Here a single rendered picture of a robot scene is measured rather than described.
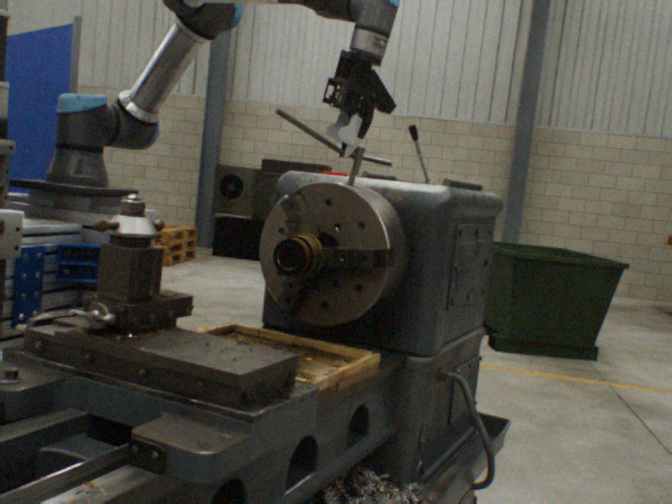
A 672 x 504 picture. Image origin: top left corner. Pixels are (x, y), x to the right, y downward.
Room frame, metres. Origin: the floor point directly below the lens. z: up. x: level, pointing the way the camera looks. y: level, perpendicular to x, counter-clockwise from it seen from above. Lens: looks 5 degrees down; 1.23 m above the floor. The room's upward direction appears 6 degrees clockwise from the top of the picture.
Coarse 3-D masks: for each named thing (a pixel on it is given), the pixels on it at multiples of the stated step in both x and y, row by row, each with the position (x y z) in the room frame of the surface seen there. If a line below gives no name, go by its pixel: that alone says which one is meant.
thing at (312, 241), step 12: (288, 240) 1.43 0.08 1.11; (300, 240) 1.44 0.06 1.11; (312, 240) 1.47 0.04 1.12; (276, 252) 1.45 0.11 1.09; (288, 252) 1.49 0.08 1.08; (300, 252) 1.42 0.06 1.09; (312, 252) 1.44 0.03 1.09; (276, 264) 1.44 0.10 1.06; (288, 264) 1.48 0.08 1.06; (300, 264) 1.42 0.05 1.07; (312, 264) 1.44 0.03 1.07; (300, 276) 1.45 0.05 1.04
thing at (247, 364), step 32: (32, 320) 1.15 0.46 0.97; (64, 320) 1.16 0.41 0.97; (64, 352) 1.08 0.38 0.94; (96, 352) 1.05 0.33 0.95; (128, 352) 1.02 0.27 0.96; (160, 352) 1.02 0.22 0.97; (192, 352) 1.03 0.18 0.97; (224, 352) 1.05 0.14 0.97; (256, 352) 1.07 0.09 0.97; (288, 352) 1.09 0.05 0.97; (160, 384) 1.00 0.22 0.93; (192, 384) 0.98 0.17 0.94; (224, 384) 0.96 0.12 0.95; (256, 384) 0.99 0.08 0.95; (288, 384) 1.07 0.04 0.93
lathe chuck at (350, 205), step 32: (320, 192) 1.57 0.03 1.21; (352, 192) 1.54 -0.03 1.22; (320, 224) 1.57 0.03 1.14; (352, 224) 1.53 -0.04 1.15; (384, 224) 1.51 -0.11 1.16; (320, 288) 1.56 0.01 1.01; (352, 288) 1.53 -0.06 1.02; (384, 288) 1.51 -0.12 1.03; (320, 320) 1.56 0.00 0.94; (352, 320) 1.53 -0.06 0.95
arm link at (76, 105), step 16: (64, 96) 1.82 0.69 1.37; (80, 96) 1.82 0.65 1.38; (96, 96) 1.84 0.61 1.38; (64, 112) 1.81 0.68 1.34; (80, 112) 1.81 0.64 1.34; (96, 112) 1.83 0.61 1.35; (112, 112) 1.88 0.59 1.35; (64, 128) 1.81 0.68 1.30; (80, 128) 1.81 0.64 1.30; (96, 128) 1.84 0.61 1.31; (112, 128) 1.88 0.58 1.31; (80, 144) 1.81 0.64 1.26; (96, 144) 1.84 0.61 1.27
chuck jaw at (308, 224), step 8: (296, 192) 1.60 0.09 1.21; (288, 200) 1.56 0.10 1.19; (296, 200) 1.55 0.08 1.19; (304, 200) 1.58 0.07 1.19; (288, 208) 1.56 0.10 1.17; (296, 208) 1.55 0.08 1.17; (304, 208) 1.56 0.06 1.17; (288, 216) 1.56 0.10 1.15; (296, 216) 1.52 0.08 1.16; (304, 216) 1.54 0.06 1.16; (312, 216) 1.58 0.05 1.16; (288, 224) 1.53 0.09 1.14; (296, 224) 1.53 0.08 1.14; (304, 224) 1.52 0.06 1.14; (312, 224) 1.55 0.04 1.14; (288, 232) 1.51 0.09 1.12; (296, 232) 1.50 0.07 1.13; (304, 232) 1.50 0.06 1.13; (312, 232) 1.53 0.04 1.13
